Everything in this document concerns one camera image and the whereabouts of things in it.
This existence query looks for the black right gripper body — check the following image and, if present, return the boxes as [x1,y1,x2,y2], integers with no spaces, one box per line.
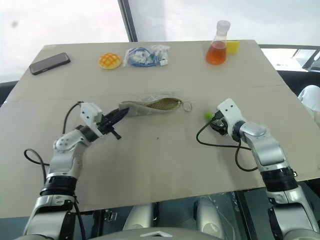
[209,116,230,138]

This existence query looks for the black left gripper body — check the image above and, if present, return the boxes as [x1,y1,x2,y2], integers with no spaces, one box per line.
[95,120,123,141]

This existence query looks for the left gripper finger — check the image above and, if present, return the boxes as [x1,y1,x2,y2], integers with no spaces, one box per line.
[101,108,121,124]
[106,107,130,127]

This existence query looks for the grey plaid pouch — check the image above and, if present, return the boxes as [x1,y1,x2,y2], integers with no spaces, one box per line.
[117,92,183,117]

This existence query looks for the yellow pineapple bun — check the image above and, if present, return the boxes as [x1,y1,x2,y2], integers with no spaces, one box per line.
[97,51,123,70]

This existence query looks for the glass flask with orange liquid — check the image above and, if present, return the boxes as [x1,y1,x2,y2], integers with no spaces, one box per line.
[205,19,231,66]

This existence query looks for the yellow sponge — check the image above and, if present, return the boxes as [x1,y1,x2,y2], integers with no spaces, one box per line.
[226,39,241,55]

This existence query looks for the black smartphone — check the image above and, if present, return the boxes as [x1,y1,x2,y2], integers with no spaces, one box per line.
[29,52,71,76]

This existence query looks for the silver right robot leg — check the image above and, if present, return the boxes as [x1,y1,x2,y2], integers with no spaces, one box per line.
[194,196,236,238]

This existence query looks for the silver robot leg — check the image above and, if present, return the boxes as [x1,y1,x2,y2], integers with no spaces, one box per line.
[122,202,157,237]
[194,196,236,238]

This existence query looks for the white garment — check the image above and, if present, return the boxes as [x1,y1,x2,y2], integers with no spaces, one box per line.
[297,84,320,118]

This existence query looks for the silver left robot leg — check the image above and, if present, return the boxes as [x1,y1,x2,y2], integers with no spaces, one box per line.
[122,202,157,237]

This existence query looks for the silver robot torso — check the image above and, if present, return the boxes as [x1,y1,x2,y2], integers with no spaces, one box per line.
[88,232,227,240]

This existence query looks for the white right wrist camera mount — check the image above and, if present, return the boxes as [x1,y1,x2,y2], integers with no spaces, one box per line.
[216,98,245,138]

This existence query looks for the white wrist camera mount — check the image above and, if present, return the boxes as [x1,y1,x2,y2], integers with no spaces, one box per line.
[216,98,245,138]
[79,101,103,139]

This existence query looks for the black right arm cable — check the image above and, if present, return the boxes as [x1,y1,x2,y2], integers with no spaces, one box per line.
[196,121,260,172]

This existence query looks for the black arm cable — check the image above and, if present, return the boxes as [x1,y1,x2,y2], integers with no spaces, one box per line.
[196,121,260,172]
[23,101,87,240]

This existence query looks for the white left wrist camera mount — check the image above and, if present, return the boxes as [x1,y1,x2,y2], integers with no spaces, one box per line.
[79,101,103,139]

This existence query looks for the plastic bag of blue cables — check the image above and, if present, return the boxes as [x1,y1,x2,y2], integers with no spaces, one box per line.
[123,44,172,68]

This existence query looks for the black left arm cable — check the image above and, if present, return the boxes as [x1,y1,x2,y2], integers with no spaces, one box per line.
[23,101,87,240]

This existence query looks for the dark window frame post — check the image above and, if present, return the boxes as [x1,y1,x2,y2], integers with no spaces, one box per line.
[117,0,139,42]

